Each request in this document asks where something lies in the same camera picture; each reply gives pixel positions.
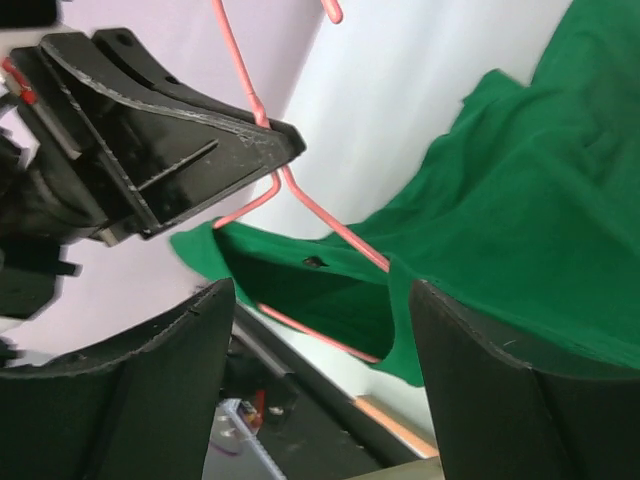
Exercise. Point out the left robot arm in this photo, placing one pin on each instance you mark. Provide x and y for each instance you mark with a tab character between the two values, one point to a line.
61	297

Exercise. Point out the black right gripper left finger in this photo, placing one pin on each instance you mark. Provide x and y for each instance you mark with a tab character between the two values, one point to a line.
138	405

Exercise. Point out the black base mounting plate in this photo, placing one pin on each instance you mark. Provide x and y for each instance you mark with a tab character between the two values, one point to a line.
310	427

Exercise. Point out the white slotted cable duct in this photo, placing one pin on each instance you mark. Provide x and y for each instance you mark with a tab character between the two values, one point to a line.
234	438

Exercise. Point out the wooden clothes rack stand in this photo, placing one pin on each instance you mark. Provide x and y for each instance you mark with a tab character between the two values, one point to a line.
395	425

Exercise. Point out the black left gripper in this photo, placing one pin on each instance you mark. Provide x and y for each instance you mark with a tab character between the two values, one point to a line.
125	148

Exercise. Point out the pink wire hanger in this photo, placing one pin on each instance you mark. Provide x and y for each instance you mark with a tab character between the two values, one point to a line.
261	120

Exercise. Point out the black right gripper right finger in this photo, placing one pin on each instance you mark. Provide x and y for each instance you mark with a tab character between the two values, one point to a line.
507	404

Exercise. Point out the green t shirt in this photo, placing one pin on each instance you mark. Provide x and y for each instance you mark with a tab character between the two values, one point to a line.
526	210

